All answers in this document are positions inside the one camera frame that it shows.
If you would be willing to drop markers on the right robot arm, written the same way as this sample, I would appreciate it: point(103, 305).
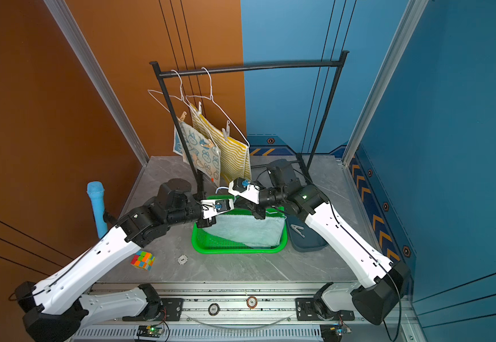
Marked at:
point(382, 281)

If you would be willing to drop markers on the orange clothespin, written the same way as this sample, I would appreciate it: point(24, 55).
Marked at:
point(183, 116)
point(206, 144)

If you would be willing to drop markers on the black clothes rack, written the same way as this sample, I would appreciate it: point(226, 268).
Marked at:
point(161, 76)

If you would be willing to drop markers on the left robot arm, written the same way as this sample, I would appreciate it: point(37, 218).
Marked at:
point(58, 306)

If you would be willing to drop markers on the white clothespin lower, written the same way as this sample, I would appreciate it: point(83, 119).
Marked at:
point(226, 130)

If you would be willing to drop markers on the green circuit board left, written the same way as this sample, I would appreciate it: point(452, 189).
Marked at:
point(150, 332)

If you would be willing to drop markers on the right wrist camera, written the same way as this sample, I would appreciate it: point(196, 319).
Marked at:
point(245, 189)

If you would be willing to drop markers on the beige clothespin towel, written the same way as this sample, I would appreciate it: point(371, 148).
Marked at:
point(298, 229)

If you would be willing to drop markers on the bunny pattern towel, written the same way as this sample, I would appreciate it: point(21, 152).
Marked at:
point(205, 160)

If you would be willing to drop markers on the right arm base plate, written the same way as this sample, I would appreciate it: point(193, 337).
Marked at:
point(310, 309)

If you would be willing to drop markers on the circuit board right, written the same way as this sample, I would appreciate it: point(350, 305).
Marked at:
point(333, 333)

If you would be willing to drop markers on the dark teal tray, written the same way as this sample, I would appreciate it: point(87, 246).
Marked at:
point(313, 242)

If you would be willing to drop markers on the light green towel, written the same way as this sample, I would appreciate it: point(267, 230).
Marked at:
point(249, 231)

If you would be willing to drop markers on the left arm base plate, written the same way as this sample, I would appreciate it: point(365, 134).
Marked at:
point(168, 309)

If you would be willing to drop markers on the orange clothespin upper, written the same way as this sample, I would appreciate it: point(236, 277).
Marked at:
point(183, 116)

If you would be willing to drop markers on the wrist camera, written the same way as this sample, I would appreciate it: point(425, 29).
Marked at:
point(245, 189)
point(221, 205)

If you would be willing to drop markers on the colourful puzzle cube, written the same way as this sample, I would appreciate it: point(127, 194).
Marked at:
point(143, 260)

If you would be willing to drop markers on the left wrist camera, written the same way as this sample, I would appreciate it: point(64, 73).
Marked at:
point(221, 205)

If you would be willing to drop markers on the yellow striped towel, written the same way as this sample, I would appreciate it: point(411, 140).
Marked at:
point(235, 162)

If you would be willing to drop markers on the green plastic basket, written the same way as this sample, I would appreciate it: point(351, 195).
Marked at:
point(207, 244)

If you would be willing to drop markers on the orange clothespin lower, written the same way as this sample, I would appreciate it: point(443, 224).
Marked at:
point(206, 144)

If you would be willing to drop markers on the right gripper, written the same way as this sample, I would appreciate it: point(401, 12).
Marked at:
point(257, 211)

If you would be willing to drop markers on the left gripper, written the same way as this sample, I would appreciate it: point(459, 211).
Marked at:
point(206, 223)

